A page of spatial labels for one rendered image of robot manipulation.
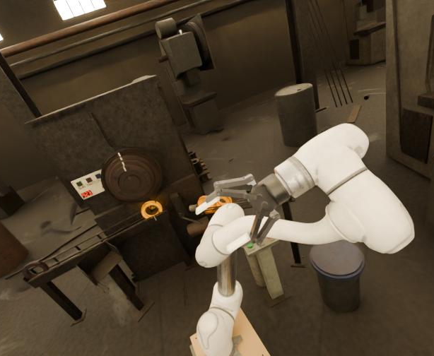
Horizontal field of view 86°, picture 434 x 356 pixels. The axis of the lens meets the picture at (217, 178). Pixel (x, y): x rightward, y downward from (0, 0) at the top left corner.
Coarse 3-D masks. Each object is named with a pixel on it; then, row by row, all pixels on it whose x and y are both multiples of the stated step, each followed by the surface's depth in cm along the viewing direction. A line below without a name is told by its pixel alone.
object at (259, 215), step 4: (264, 204) 57; (264, 208) 57; (256, 212) 61; (260, 212) 58; (264, 212) 58; (256, 216) 60; (260, 216) 58; (256, 220) 60; (260, 220) 59; (256, 224) 59; (260, 224) 59; (252, 228) 61; (256, 228) 59; (252, 232) 60; (256, 232) 60; (252, 236) 60; (256, 236) 60; (252, 240) 60
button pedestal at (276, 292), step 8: (264, 240) 160; (272, 240) 158; (248, 248) 158; (256, 248) 157; (264, 248) 158; (248, 256) 157; (264, 256) 163; (272, 256) 165; (264, 264) 166; (272, 264) 168; (264, 272) 169; (272, 272) 171; (264, 280) 182; (272, 280) 175; (280, 280) 195; (272, 288) 178; (280, 288) 181; (264, 296) 188; (272, 296) 182; (280, 296) 184; (288, 296) 182; (272, 304) 180
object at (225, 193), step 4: (216, 192) 57; (220, 192) 57; (224, 192) 57; (228, 192) 57; (232, 192) 57; (236, 192) 57; (240, 192) 57; (244, 192) 58; (248, 192) 59; (224, 196) 57; (228, 196) 57; (232, 196) 57; (236, 196) 57; (240, 196) 57; (244, 196) 57; (248, 196) 57; (252, 196) 57; (256, 196) 56; (260, 196) 56
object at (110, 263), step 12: (96, 252) 192; (108, 252) 200; (84, 264) 186; (96, 264) 193; (108, 264) 188; (96, 276) 182; (120, 276) 196; (120, 288) 201; (132, 300) 207; (144, 300) 221; (132, 312) 214; (144, 312) 210
